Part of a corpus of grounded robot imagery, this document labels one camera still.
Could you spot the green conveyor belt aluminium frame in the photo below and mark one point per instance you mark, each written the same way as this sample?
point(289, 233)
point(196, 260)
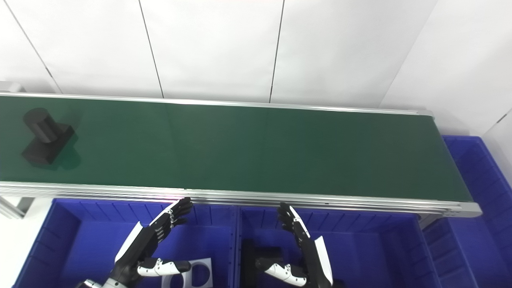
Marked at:
point(240, 148)

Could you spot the blue plastic bin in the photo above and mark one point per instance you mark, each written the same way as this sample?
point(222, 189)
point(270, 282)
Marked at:
point(92, 248)
point(368, 256)
point(480, 240)

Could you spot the black cylinder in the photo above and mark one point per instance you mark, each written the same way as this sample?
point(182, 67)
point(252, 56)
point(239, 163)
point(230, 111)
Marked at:
point(43, 128)

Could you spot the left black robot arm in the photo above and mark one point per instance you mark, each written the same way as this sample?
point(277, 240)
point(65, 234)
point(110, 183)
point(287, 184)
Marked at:
point(91, 284)

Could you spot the aluminium conveyor support leg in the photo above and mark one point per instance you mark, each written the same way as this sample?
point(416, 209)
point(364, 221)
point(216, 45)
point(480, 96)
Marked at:
point(16, 206)

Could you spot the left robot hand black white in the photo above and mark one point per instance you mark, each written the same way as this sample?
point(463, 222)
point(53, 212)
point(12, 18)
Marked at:
point(140, 244)

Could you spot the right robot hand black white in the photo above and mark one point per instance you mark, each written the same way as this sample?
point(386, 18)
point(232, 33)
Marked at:
point(310, 256)

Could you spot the black block part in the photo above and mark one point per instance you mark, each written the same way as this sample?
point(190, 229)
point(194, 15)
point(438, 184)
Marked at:
point(250, 266)

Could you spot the grey plate with round hole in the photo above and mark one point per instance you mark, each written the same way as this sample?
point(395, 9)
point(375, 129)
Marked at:
point(206, 264)

